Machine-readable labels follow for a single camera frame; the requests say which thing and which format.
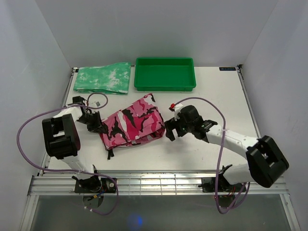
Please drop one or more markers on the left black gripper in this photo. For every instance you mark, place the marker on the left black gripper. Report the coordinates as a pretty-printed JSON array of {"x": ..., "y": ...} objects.
[{"x": 98, "y": 126}]

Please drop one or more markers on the aluminium rail frame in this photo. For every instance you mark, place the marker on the aluminium rail frame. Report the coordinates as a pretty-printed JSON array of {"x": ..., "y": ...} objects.
[{"x": 168, "y": 200}]

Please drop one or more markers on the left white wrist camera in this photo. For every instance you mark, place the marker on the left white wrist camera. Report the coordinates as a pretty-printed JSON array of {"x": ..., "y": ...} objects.
[{"x": 96, "y": 104}]

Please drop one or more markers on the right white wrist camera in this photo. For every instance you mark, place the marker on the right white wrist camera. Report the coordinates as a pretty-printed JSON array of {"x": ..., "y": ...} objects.
[{"x": 176, "y": 108}]

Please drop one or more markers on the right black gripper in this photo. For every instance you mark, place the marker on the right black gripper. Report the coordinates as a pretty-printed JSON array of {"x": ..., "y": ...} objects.
[{"x": 170, "y": 125}]

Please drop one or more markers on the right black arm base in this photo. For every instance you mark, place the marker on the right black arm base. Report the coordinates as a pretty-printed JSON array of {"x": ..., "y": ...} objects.
[{"x": 208, "y": 185}]

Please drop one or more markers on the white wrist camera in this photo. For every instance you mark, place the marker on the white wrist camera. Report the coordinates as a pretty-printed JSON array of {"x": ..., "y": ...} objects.
[
  {"x": 176, "y": 108},
  {"x": 96, "y": 104}
]

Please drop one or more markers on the pink camouflage trousers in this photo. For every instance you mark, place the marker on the pink camouflage trousers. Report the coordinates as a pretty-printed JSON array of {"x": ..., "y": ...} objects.
[{"x": 138, "y": 124}]

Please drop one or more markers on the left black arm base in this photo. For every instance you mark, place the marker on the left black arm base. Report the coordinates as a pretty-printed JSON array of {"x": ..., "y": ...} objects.
[{"x": 96, "y": 185}]

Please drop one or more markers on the folded green white trousers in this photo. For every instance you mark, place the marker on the folded green white trousers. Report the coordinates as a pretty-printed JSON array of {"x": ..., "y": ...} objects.
[{"x": 109, "y": 79}]

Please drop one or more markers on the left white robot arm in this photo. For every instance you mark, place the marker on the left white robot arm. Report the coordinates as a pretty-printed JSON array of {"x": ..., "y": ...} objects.
[{"x": 62, "y": 140}]

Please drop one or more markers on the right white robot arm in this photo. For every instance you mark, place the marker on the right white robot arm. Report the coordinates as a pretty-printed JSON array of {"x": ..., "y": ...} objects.
[{"x": 265, "y": 162}]

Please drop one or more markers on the green plastic tray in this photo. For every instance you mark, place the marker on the green plastic tray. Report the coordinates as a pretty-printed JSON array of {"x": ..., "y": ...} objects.
[{"x": 164, "y": 74}]

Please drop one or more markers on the dark label sticker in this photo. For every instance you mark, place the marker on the dark label sticker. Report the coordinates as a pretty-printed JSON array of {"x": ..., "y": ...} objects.
[{"x": 227, "y": 68}]

